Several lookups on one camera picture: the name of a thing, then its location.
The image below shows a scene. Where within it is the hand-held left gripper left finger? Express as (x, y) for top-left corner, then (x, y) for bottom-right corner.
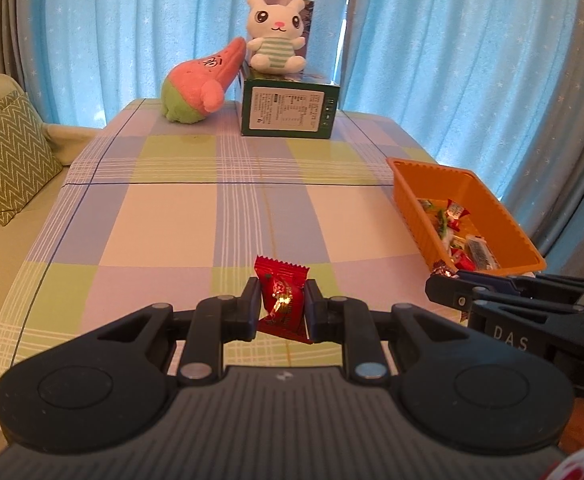
(89, 277), (263, 386)

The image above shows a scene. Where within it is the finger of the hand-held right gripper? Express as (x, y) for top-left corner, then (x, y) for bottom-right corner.
(454, 270), (584, 297)
(425, 275), (580, 313)

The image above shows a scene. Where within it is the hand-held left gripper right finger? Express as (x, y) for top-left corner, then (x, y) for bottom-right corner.
(304, 279), (472, 386)

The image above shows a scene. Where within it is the red packet with picture print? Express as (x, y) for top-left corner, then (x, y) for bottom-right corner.
(254, 255), (314, 345)

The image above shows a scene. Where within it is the white printed snack packet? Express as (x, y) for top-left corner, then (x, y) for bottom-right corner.
(466, 236), (501, 270)

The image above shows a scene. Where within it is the green candy wrapper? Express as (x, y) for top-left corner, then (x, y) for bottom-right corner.
(436, 212), (458, 241)

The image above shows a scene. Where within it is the orange plastic tray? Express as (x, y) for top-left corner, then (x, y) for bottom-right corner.
(386, 157), (547, 277)

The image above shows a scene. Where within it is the checkered tablecloth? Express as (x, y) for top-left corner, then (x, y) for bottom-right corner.
(0, 97), (472, 431)

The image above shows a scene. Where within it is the red white patterned cloth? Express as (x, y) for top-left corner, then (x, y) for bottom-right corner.
(542, 440), (584, 480)

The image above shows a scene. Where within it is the grey star curtain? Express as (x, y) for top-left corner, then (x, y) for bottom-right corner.
(0, 0), (48, 125)
(496, 0), (584, 277)

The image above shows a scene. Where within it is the green cardboard box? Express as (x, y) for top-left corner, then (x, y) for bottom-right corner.
(240, 66), (341, 140)

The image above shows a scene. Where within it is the pink starfish plush toy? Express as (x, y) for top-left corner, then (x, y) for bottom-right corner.
(160, 36), (247, 125)

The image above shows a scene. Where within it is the blue star curtain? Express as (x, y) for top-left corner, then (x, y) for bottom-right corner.
(17, 0), (353, 128)
(339, 0), (584, 241)

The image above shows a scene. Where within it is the beige sofa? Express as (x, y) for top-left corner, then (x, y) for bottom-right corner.
(0, 74), (104, 467)

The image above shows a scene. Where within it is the white rabbit plush toy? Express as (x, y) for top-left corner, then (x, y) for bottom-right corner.
(246, 0), (307, 77)

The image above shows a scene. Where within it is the tall patterned box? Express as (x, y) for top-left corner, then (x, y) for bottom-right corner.
(252, 0), (317, 82)

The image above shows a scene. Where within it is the green zigzag cushion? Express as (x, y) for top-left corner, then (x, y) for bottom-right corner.
(0, 95), (66, 226)

